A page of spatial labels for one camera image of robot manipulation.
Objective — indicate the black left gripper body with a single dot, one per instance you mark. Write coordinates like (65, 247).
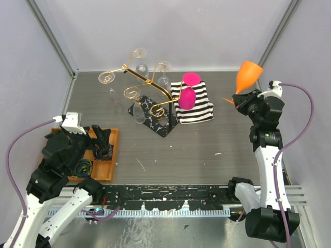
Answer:
(86, 142)

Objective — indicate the green patterned rolled tie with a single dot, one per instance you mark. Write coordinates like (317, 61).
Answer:
(53, 134)

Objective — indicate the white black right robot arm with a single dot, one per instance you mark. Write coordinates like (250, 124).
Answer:
(268, 212)

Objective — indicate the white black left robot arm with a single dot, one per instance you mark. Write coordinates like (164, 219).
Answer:
(43, 188)

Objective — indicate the tall clear champagne flute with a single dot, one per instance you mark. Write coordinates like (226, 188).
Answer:
(138, 113)

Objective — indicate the orange wooden compartment tray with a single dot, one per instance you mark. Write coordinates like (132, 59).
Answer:
(106, 168)

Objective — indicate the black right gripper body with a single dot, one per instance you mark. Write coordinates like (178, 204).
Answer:
(251, 105)

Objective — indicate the orange plastic wine glass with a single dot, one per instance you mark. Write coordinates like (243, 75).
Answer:
(247, 75)

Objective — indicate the yellow blue rolled tie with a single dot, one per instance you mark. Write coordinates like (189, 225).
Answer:
(83, 169)

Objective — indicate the black white striped cloth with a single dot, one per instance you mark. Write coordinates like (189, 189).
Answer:
(202, 111)

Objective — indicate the white slotted cable duct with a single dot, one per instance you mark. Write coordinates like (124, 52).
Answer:
(181, 213)

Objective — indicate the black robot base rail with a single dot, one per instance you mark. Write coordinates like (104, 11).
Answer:
(166, 197)

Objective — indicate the pink plastic wine glass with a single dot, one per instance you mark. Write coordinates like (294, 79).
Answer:
(187, 96)

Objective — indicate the clear stemmed wine glass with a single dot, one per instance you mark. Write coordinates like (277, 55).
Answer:
(164, 81)

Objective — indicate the blue floral rolled tie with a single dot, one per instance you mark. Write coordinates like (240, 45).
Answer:
(103, 154)

